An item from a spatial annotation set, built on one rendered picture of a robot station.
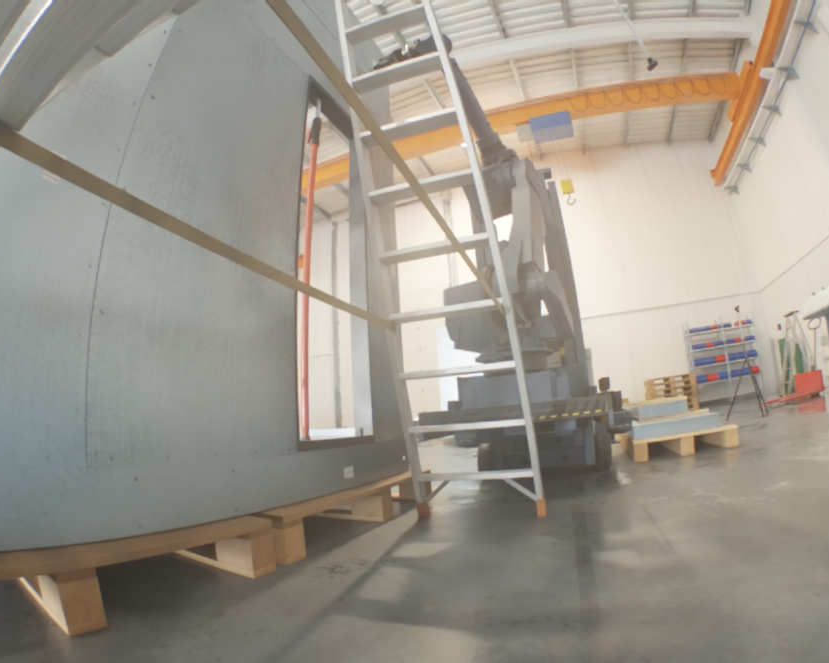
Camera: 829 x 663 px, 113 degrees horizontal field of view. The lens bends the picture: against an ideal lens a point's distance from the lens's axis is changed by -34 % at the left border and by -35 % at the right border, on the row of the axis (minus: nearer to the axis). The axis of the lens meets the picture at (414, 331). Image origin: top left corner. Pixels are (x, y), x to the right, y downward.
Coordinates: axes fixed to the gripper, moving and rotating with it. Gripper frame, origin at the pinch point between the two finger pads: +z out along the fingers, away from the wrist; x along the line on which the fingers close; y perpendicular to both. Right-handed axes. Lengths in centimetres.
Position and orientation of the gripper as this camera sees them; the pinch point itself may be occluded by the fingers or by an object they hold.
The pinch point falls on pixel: (386, 62)
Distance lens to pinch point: 301.4
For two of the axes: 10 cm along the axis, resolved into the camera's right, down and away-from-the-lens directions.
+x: -3.7, -6.4, -6.7
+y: 1.5, -7.5, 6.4
